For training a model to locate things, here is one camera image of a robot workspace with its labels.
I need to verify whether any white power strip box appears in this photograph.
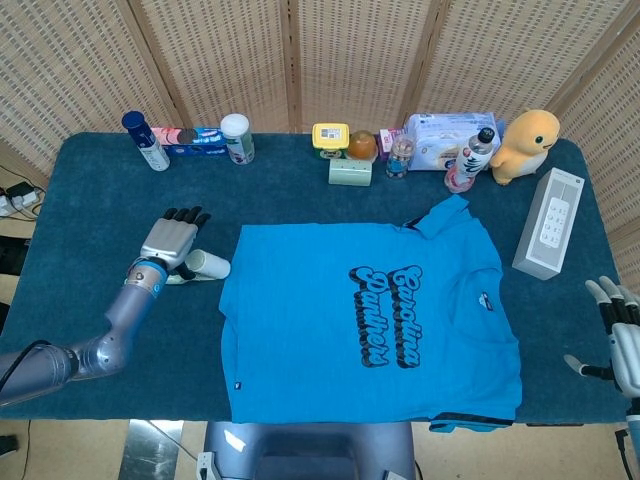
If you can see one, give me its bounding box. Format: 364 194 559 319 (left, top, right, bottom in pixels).
511 167 586 282

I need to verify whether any shiny metal floor plate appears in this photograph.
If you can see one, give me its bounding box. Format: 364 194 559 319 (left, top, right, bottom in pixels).
118 419 185 480

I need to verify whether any woven wicker folding screen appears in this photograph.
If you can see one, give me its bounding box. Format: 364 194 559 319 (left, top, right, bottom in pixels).
0 0 640 271

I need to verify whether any orange jelly cup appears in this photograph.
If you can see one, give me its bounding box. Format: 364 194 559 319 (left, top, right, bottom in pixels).
347 129 379 162

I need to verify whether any white lidded green canister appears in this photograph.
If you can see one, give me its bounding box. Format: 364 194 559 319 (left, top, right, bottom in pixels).
220 113 256 166

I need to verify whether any yellow plush toy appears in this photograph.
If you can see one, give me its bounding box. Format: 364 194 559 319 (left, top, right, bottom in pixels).
489 109 561 187

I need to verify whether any dark teal carpeted table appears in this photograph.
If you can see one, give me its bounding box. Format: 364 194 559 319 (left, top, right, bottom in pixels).
0 130 632 426

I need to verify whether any clear drink bottle pink label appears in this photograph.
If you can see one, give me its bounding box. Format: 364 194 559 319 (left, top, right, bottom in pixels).
444 127 497 195

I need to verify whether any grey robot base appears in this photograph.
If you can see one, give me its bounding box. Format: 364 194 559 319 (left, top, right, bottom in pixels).
197 420 419 480

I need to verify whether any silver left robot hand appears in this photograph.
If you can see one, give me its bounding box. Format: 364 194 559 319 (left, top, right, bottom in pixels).
139 205 213 279

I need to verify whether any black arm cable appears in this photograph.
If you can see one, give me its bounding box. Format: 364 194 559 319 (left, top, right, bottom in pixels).
0 341 51 394

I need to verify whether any clear plastic snack jar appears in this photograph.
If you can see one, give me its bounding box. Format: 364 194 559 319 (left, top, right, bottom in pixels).
385 134 417 180

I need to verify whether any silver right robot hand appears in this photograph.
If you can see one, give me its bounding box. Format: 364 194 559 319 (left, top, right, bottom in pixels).
563 275 640 396

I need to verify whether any green handled white lint roller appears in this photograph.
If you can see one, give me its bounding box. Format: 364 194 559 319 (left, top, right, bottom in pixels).
164 248 232 286

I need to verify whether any pale green soap box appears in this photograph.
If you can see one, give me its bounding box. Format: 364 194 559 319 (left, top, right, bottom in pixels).
328 158 374 188

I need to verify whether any white power strip with adapters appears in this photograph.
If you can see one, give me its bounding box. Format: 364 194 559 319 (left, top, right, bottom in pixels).
0 180 44 219

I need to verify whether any blue cookie box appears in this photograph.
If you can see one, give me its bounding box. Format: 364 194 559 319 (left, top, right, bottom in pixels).
150 126 225 157

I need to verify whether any yellow lidded green jar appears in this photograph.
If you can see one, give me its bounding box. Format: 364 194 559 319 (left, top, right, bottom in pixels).
311 122 351 162

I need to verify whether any small pink purple box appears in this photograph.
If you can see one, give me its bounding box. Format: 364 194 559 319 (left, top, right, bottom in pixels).
378 128 404 161

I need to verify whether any blue capped white spray bottle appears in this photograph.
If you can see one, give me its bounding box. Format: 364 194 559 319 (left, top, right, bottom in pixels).
121 110 171 173

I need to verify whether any white wet wipes pack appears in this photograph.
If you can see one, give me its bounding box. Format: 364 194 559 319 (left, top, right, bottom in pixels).
403 112 507 174

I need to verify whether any blue printed t-shirt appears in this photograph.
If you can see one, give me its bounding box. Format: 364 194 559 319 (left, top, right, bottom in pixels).
218 194 524 434

